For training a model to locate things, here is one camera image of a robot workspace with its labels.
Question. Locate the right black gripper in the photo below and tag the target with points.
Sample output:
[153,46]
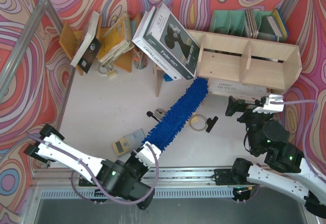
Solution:
[247,115]

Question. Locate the blue microfiber duster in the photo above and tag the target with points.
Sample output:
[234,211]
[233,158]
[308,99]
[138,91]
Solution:
[174,120]

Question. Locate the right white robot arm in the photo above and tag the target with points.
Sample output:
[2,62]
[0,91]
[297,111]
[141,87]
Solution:
[293,174]

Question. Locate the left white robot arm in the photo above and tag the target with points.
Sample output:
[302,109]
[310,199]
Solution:
[121,182]

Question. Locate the light wooden bookshelf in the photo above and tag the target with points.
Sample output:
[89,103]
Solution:
[248,61]

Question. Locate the spiral notebook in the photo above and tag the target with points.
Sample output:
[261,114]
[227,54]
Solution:
[237,90]

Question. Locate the black binder clip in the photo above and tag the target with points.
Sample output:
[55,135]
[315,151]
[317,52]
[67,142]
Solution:
[210,123]

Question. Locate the masking tape roll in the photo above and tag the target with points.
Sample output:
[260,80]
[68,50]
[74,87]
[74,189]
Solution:
[198,122]

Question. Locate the beige black stapler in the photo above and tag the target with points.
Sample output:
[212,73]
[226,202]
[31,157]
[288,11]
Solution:
[159,112]

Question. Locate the brown notebooks in organizer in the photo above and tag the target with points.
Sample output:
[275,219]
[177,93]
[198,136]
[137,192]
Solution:
[251,24]

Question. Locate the green desk organizer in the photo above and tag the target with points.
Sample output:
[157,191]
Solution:
[233,22]

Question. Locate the white Czekolada book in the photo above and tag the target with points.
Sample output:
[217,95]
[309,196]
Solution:
[139,40]

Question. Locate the blue yellow book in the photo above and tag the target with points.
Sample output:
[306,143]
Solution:
[278,24]

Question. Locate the Twins story book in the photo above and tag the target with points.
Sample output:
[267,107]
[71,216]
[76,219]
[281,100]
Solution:
[173,44]

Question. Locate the pens in cup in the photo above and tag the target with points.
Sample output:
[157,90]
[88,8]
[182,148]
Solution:
[139,59]

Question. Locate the yellow calculator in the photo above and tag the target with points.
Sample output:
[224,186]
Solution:
[128,143]

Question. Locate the stack of yellow books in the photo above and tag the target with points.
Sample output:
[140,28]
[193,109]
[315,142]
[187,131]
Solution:
[116,41]

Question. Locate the brass padlock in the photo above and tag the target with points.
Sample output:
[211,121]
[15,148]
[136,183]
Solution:
[107,70]

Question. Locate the black white paperback book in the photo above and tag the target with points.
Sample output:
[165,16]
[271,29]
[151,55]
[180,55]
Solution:
[89,46]

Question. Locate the yellow wooden book stand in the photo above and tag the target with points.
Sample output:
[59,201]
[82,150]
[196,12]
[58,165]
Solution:
[69,41]

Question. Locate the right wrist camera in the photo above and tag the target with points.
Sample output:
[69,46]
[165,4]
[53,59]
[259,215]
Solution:
[273,103]

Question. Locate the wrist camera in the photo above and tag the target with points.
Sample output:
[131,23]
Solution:
[273,103]
[147,153]

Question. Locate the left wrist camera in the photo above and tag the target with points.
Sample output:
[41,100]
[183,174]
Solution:
[147,153]

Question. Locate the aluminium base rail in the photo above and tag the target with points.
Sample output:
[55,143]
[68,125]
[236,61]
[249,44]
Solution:
[184,182]

